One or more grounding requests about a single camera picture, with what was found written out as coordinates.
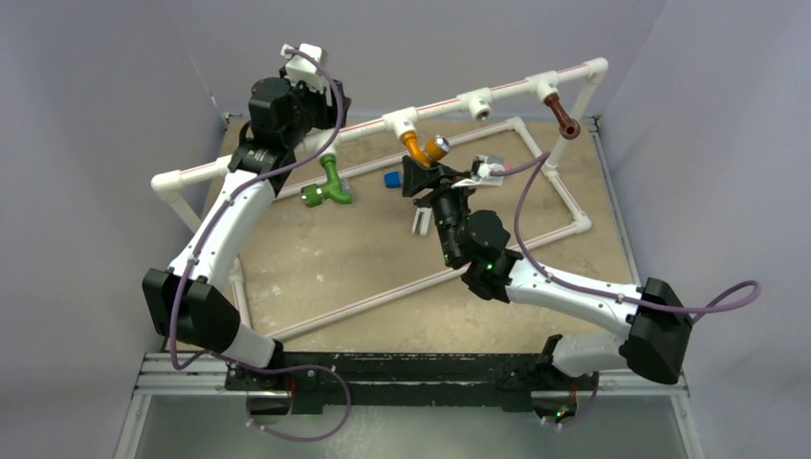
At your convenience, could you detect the white PVC pipe frame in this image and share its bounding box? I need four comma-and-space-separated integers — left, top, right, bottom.
151, 57, 609, 339

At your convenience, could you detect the orange water faucet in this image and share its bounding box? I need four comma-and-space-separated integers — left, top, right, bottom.
400, 131, 450, 167

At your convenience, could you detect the brown water faucet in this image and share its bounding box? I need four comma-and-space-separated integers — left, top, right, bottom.
543, 93, 581, 141

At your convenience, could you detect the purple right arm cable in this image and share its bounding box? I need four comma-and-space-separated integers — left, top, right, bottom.
488, 150, 761, 317

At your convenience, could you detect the green water faucet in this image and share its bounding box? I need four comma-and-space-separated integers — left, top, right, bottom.
300, 153, 354, 208

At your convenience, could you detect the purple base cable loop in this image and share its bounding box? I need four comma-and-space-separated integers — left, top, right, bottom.
245, 369, 354, 444

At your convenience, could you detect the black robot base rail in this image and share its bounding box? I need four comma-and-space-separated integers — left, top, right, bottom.
225, 351, 596, 415

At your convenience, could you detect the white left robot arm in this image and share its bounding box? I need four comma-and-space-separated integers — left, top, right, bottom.
142, 76, 351, 391

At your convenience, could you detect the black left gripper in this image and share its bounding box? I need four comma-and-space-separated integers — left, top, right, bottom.
284, 70, 351, 150

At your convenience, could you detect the blue cube block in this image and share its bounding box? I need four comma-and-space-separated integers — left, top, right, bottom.
383, 171, 403, 189

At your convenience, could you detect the white plastic clip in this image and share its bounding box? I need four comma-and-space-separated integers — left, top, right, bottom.
411, 208, 432, 236

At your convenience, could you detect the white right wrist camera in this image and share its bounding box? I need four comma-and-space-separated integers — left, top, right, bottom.
451, 155, 506, 188

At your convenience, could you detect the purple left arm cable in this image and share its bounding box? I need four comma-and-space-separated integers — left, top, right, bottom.
169, 47, 346, 370

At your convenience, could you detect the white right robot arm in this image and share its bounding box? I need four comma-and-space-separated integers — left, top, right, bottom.
401, 155, 693, 389

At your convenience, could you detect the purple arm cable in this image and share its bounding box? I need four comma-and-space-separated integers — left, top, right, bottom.
488, 150, 761, 317
169, 47, 346, 370

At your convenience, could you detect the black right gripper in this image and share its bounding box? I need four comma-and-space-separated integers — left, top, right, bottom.
401, 156, 477, 266

